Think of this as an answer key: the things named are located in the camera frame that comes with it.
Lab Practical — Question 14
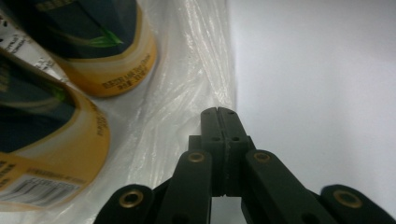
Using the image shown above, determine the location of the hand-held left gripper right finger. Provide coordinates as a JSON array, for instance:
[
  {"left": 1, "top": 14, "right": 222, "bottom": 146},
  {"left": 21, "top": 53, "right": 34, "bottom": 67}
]
[{"left": 218, "top": 106, "right": 256, "bottom": 198}]

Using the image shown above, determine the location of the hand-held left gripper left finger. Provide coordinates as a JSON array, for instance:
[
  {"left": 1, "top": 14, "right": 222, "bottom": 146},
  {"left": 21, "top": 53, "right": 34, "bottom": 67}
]
[{"left": 188, "top": 106, "right": 226, "bottom": 198}]

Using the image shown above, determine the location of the clear plastic bag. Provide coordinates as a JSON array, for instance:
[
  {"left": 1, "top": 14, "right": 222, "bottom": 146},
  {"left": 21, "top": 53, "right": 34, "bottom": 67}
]
[{"left": 0, "top": 0, "right": 238, "bottom": 224}]

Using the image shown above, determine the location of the yellow packet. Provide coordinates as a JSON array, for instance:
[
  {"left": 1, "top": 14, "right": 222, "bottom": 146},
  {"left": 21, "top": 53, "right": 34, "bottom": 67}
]
[{"left": 0, "top": 49, "right": 112, "bottom": 213}]

